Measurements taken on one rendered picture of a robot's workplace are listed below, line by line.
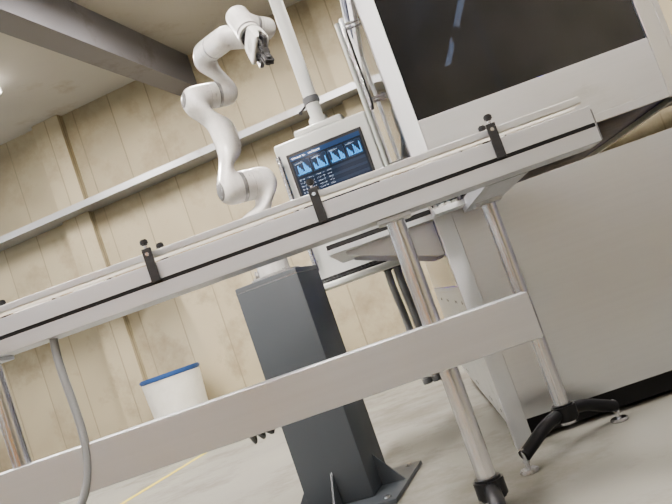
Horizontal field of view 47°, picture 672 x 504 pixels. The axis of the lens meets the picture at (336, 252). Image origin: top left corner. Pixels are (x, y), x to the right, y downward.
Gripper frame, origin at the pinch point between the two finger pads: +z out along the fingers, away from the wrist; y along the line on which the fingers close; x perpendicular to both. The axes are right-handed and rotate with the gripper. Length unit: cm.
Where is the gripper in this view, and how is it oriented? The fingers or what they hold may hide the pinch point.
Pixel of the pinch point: (267, 59)
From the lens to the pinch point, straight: 255.6
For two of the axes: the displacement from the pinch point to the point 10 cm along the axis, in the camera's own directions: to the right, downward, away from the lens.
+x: 9.1, -1.5, 4.0
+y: 1.5, -7.6, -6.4
